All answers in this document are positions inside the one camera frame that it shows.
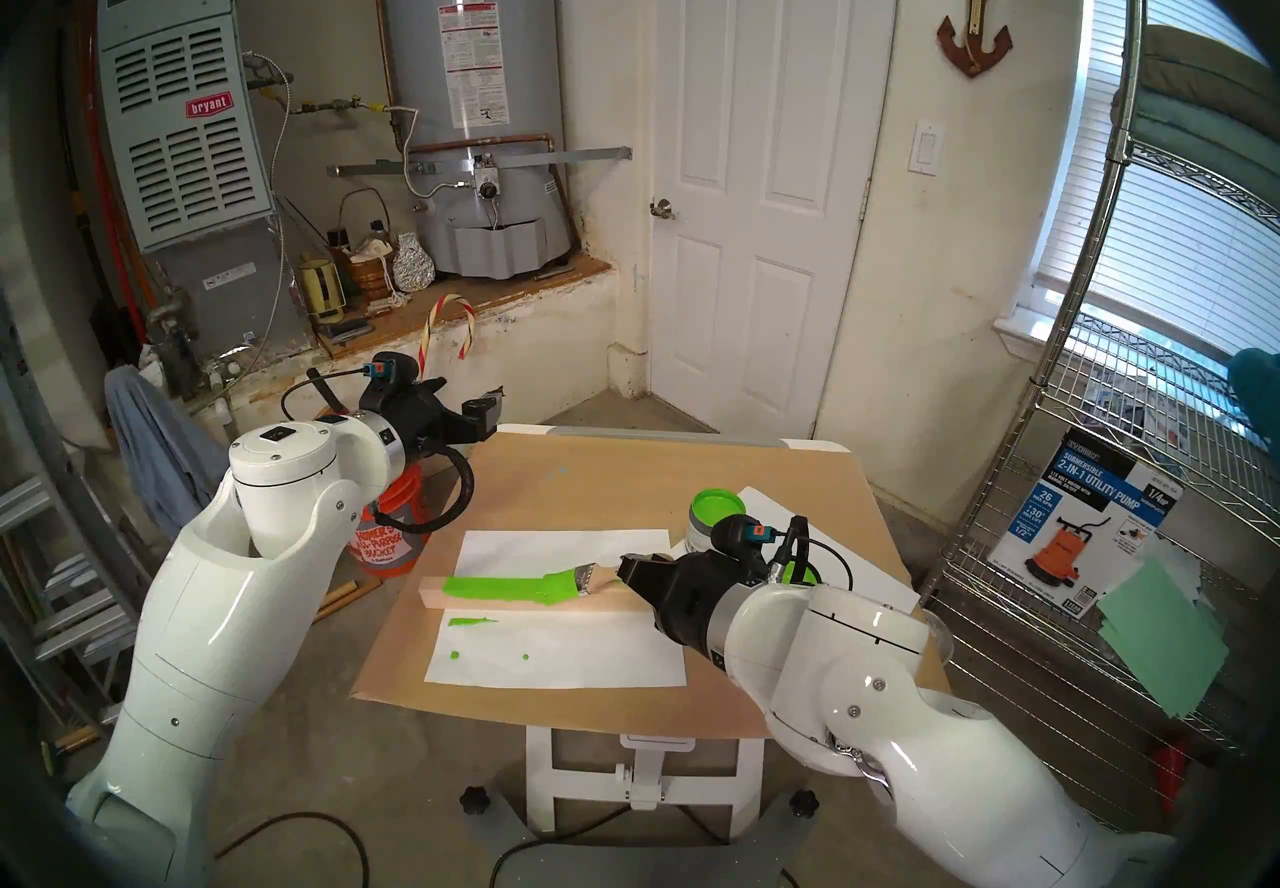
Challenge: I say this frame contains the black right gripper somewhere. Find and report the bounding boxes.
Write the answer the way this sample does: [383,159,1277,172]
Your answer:
[616,549,763,667]

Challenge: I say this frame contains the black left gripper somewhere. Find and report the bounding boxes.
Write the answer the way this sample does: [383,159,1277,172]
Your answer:
[390,378,505,477]

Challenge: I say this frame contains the wooden handled paintbrush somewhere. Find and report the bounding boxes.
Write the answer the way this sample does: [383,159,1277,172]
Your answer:
[540,561,631,605]

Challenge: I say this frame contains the grey can of green paint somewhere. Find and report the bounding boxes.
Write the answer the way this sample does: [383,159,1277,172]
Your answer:
[686,488,747,557]

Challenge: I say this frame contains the striped candy cane decoration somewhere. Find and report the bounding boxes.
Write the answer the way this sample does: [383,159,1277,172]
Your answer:
[418,295,477,377]

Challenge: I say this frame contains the wooden ledge board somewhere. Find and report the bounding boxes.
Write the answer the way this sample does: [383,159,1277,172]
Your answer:
[315,256,613,359]

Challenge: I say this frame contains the brown cardboard sheet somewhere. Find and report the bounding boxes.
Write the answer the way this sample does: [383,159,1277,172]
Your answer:
[350,431,951,745]

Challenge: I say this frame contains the white paper sheet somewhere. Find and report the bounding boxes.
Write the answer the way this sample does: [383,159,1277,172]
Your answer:
[665,487,921,615]
[424,529,688,691]

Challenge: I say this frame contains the foil wrapped object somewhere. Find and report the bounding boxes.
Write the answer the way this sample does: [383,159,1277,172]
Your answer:
[392,233,437,294]

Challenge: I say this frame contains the orange plastic bucket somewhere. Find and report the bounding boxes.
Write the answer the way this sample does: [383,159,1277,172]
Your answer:
[347,466,433,579]

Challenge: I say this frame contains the light wood plank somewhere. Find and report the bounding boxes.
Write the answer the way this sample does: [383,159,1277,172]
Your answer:
[419,571,656,614]

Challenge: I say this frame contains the yellow lantern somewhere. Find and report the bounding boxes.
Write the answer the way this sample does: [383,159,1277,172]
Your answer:
[298,254,348,322]

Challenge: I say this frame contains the white folding table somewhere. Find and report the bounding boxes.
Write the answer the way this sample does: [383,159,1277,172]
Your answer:
[460,423,851,888]

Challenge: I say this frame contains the wooden stick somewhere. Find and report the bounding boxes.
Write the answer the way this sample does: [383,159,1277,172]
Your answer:
[312,578,383,625]

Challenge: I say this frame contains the copper pipe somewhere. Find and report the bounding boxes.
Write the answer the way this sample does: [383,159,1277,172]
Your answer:
[408,133,581,252]

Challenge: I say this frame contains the blue cloth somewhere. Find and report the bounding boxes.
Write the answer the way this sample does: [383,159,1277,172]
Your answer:
[105,364,231,537]

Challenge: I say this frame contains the white panel door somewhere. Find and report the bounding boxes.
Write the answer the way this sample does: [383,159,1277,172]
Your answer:
[650,0,901,442]

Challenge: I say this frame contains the gas pipe with yellow valve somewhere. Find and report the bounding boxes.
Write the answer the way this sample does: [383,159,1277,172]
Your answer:
[255,96,421,122]

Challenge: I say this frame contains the grey water heater tank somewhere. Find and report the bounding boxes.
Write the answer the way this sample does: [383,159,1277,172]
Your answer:
[380,0,576,282]

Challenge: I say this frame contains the grey bryant furnace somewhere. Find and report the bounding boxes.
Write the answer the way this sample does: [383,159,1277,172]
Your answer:
[95,0,311,367]

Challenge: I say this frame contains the utility pump box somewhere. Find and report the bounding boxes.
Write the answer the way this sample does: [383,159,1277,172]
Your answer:
[988,426,1184,619]

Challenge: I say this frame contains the grey metal ladder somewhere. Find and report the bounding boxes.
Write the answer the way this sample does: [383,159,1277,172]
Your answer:
[0,296,151,747]

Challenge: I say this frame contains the green paper sheet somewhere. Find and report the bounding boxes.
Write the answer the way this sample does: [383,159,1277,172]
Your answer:
[1097,556,1229,719]

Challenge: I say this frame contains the white window blinds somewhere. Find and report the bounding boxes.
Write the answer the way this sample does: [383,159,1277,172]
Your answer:
[1030,0,1280,362]

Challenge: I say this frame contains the teal cloth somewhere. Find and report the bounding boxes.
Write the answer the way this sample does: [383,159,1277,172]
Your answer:
[1228,348,1280,447]

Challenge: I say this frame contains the folded green cushion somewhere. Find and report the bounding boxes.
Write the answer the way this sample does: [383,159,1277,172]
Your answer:
[1110,24,1280,212]

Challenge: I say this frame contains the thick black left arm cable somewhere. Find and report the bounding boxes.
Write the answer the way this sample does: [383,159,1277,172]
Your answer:
[375,441,476,537]

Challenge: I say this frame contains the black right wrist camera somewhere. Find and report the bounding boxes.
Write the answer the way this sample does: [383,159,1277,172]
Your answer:
[712,514,779,557]

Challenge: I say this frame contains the black handled tool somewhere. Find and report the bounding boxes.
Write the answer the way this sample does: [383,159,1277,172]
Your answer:
[305,368,351,419]

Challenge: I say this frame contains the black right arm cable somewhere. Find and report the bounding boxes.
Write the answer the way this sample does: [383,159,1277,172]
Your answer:
[765,516,856,592]

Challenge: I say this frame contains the wicker basket with handle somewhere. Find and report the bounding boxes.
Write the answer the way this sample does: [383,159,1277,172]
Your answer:
[335,188,401,302]

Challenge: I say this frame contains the corrugated metal flex hose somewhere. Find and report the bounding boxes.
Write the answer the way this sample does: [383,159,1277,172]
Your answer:
[385,106,471,197]

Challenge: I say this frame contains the black floor cable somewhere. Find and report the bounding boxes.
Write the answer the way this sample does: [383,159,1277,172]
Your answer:
[215,811,371,888]
[490,801,641,888]

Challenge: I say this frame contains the chrome wire shelf rack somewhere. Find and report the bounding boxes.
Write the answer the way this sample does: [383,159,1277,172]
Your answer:
[940,0,1280,797]

